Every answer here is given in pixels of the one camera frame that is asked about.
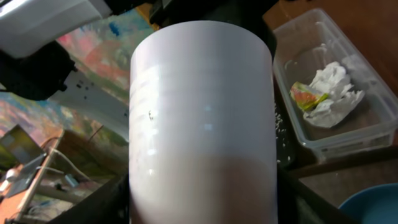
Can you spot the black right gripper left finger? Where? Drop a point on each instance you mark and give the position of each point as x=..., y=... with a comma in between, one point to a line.
x=107, y=205

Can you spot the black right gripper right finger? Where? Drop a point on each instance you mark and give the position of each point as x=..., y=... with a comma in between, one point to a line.
x=297, y=204

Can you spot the pile of white rice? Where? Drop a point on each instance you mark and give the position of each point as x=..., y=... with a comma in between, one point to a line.
x=283, y=156

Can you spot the green food wrapper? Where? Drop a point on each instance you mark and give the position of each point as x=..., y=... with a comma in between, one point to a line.
x=306, y=98

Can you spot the white tissue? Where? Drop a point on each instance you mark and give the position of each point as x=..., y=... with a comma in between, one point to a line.
x=342, y=99

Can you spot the pink plastic cup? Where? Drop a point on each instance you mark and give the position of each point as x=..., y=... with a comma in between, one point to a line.
x=201, y=126

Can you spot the clear plastic waste bin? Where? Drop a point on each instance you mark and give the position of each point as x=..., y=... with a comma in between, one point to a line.
x=309, y=43

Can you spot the dark blue plate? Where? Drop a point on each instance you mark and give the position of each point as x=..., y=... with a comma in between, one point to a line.
x=374, y=205

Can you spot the wooden side table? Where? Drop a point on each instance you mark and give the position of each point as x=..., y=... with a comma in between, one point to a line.
x=33, y=162

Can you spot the colourful patterned rug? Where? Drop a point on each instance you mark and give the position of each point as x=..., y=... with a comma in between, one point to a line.
x=79, y=84

